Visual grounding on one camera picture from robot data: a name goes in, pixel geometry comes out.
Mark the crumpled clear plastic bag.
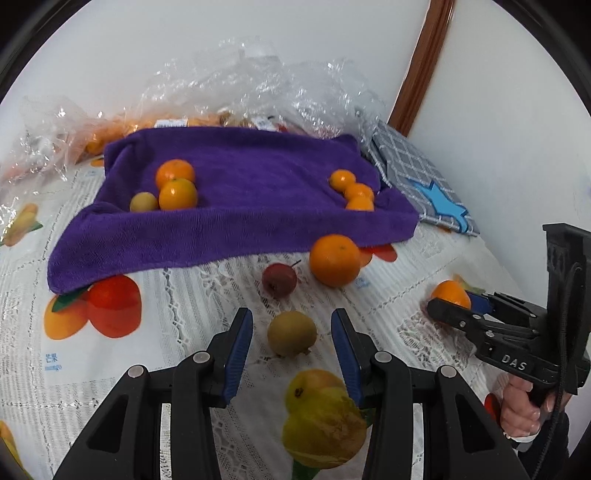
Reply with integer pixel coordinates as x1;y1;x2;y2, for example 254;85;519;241
141;37;389;139

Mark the brown wooden door frame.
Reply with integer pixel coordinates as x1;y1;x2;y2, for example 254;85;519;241
387;0;455;137

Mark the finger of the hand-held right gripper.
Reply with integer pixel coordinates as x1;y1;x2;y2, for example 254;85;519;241
427;298;497;342
465;291;541;324

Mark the grey checked cloth blue star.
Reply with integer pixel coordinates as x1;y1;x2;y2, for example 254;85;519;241
358;117;481;237

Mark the small yellow-brown pear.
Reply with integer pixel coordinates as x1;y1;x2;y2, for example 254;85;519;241
129;192;160;213
267;311;318;357

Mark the small red apple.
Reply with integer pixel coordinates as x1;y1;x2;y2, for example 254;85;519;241
262;261;302;298

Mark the black cable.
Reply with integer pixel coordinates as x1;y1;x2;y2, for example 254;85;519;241
529;262;585;480

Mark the clear bag of oranges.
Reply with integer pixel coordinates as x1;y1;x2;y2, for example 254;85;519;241
85;113;232;155

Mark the small clear plastic bag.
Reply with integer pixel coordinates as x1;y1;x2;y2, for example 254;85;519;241
0;95;109;185

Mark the large orange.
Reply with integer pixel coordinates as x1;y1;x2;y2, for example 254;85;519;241
309;234;361;288
158;178;199;211
155;159;196;189

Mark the person's right forearm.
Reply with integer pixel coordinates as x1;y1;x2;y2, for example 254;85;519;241
512;411;573;480

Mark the person's right hand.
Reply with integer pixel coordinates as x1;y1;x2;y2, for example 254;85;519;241
501;374;555;437

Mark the fruit print lace tablecloth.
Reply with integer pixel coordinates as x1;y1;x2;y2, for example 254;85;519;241
0;161;555;480

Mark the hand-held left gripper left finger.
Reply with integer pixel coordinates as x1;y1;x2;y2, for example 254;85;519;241
53;308;254;480

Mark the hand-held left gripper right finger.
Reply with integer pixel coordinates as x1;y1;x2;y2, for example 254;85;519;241
331;308;529;480

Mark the purple towel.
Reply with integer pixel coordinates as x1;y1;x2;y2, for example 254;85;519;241
47;128;420;295

